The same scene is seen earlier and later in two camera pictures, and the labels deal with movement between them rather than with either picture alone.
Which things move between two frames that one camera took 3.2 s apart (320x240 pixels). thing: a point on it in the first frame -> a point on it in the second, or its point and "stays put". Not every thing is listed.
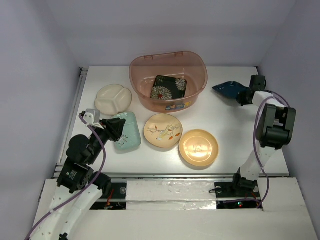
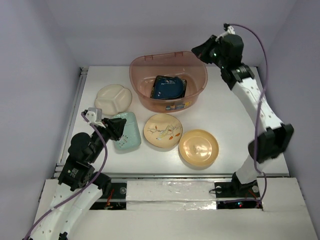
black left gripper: x=115 y=131 stays put
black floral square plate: x=165 y=88 stays put
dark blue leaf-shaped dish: x=230 y=88 -> x=168 y=88
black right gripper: x=242 y=99 -> x=202 y=50
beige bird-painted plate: x=163 y=130 stays put
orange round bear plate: x=198 y=147 stays put
